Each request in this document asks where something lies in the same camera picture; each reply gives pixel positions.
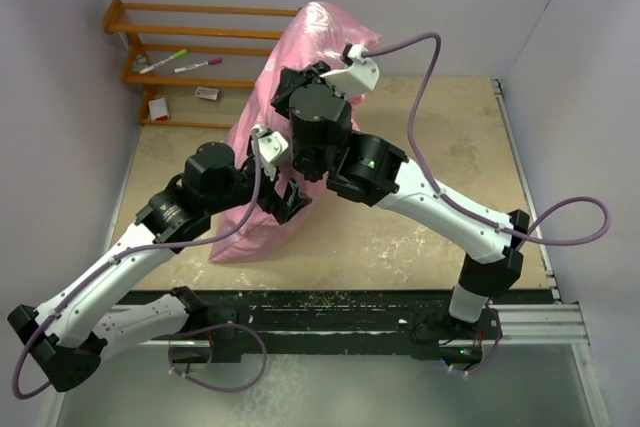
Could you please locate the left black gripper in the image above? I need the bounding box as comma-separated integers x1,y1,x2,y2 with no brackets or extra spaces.
207,155,311,223

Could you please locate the pink satin pillowcase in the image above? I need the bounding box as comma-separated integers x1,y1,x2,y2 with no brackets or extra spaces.
209,2,381,263

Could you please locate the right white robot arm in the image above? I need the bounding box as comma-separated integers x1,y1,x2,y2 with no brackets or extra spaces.
271,61,528,338

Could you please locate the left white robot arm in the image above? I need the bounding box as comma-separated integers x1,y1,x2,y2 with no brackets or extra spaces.
8,136,311,392

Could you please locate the small white card packet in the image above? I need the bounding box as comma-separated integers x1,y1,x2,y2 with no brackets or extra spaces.
194,87,219,101

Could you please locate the magenta capped marker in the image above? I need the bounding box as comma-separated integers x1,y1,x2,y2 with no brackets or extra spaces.
173,58,223,74

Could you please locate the green capped marker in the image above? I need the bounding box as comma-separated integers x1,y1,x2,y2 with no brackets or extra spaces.
139,49,188,75

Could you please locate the white red eraser box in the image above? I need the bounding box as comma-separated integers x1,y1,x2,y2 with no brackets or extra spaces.
148,98,170,121

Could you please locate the wooden shelf rack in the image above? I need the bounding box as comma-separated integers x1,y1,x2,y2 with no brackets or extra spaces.
102,0,298,129

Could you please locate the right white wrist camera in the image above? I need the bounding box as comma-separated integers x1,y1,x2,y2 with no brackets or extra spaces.
320,43,380,99

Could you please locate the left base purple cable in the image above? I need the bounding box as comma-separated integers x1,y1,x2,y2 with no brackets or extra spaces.
168,321,270,392

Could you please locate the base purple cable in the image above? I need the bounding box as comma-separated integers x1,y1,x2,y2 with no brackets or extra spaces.
447,314,504,379
168,321,270,392

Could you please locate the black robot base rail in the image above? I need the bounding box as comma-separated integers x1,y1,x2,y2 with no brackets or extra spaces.
170,287,501,364

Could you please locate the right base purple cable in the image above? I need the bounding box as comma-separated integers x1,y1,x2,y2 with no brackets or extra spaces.
447,314,504,379

